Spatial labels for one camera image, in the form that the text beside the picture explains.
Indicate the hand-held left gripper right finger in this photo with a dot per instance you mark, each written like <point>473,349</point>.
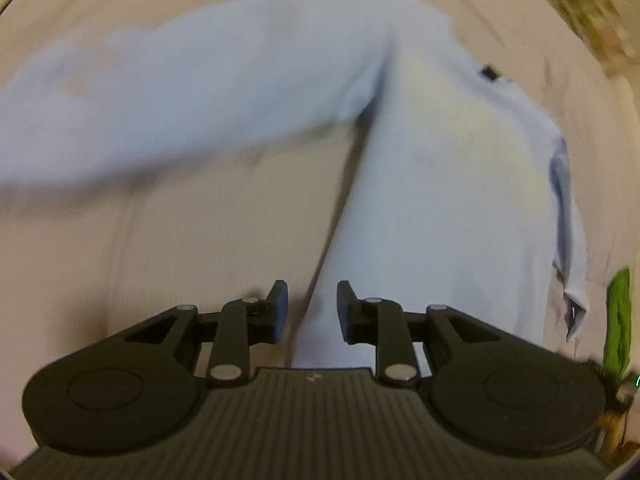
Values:
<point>343,310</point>

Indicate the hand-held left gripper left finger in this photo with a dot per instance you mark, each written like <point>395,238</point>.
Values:
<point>281,310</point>

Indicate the light blue long-sleeved shirt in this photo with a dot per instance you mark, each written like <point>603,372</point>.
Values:
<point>425,185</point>

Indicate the green cloth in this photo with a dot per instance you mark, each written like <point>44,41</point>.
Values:
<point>619,320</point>

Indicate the beige bed sheet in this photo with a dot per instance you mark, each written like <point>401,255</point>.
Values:
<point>175,240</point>

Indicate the wooden shelf unit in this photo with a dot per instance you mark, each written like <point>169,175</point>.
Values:
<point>602,15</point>

